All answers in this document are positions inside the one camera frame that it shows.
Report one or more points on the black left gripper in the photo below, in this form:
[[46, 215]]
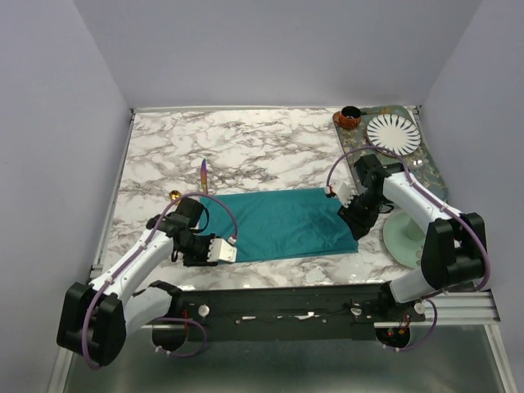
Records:
[[202, 260]]

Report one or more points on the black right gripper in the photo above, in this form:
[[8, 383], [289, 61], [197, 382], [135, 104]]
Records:
[[358, 225]]

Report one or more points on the teal cloth napkin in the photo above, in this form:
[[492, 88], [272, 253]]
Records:
[[288, 224]]

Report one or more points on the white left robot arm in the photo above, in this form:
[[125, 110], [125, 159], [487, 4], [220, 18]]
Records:
[[97, 317]]

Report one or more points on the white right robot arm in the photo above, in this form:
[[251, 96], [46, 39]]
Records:
[[454, 250]]

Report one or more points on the mint green floral plate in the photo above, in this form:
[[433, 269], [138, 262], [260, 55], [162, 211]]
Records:
[[404, 239]]

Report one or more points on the gold spoon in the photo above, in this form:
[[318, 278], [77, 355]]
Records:
[[174, 195]]

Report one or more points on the iridescent rainbow knife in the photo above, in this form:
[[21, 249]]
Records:
[[203, 177]]

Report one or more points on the white striped plate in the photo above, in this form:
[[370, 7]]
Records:
[[395, 133]]

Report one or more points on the orange black cup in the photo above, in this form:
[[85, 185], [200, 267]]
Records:
[[349, 117]]

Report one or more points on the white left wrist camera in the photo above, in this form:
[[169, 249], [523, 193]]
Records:
[[221, 251]]

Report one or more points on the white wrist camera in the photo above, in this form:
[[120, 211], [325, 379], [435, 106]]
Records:
[[342, 192], [221, 251]]

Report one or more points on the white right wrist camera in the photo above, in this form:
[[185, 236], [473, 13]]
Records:
[[342, 192]]

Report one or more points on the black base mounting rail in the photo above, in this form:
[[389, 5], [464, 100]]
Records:
[[291, 313]]

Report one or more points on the aluminium frame rail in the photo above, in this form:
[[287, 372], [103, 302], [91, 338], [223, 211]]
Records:
[[463, 309]]

